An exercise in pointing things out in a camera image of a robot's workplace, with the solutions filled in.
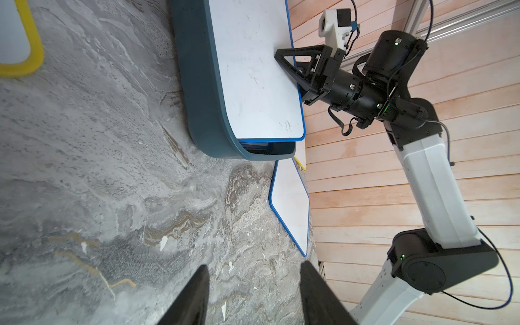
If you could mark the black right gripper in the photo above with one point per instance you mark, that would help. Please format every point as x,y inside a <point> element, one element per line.
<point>322,79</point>

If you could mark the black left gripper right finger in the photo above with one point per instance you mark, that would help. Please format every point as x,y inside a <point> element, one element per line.
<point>320,305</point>

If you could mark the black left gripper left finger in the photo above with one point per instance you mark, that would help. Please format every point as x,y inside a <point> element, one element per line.
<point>190,307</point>

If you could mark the blue-framed whiteboard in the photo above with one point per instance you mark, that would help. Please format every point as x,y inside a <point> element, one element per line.
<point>290,202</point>
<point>262,102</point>

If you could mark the yellow-framed whiteboard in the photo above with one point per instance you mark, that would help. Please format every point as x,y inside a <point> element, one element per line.
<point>22,51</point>
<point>300,154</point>

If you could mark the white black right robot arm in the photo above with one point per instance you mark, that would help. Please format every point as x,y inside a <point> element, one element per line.
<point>449,249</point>

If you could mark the teal plastic storage box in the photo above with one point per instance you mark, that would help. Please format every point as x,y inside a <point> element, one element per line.
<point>201,84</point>

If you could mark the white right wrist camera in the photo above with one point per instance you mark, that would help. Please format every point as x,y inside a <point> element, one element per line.
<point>337,27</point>

